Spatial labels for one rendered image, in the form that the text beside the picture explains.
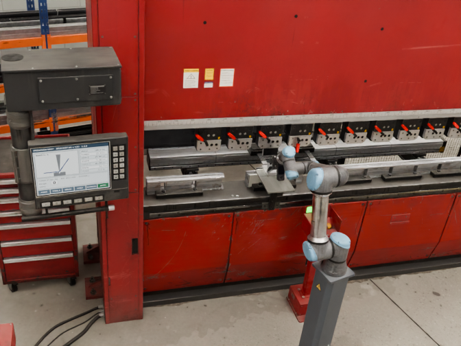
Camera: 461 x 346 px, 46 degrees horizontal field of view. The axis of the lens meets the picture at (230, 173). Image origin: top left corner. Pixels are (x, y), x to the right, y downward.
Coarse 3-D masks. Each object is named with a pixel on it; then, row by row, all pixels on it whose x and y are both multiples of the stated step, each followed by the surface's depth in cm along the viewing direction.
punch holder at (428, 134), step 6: (426, 120) 375; (432, 120) 373; (438, 120) 375; (444, 120) 376; (426, 126) 376; (438, 126) 378; (420, 132) 383; (426, 132) 377; (432, 132) 381; (438, 132) 380; (426, 138) 380; (432, 138) 381; (438, 138) 383
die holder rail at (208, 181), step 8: (160, 176) 349; (168, 176) 349; (176, 176) 350; (184, 176) 351; (192, 176) 352; (200, 176) 353; (208, 176) 354; (216, 176) 354; (152, 184) 344; (160, 184) 345; (168, 184) 347; (176, 184) 349; (184, 184) 350; (200, 184) 354; (208, 184) 355; (216, 184) 357; (152, 192) 347
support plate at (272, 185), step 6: (258, 174) 355; (264, 174) 356; (264, 180) 350; (270, 180) 351; (276, 180) 352; (288, 180) 353; (264, 186) 345; (270, 186) 345; (276, 186) 346; (282, 186) 346; (288, 186) 347; (270, 192) 339; (276, 192) 341; (282, 192) 342
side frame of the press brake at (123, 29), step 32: (96, 0) 255; (128, 0) 259; (96, 32) 263; (128, 32) 267; (128, 64) 275; (128, 96) 285; (96, 128) 292; (128, 128) 295; (128, 160) 305; (128, 224) 328; (128, 256) 341; (128, 288) 355; (128, 320) 372
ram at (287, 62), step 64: (192, 0) 288; (256, 0) 296; (320, 0) 306; (384, 0) 316; (448, 0) 327; (192, 64) 307; (256, 64) 317; (320, 64) 328; (384, 64) 339; (448, 64) 352
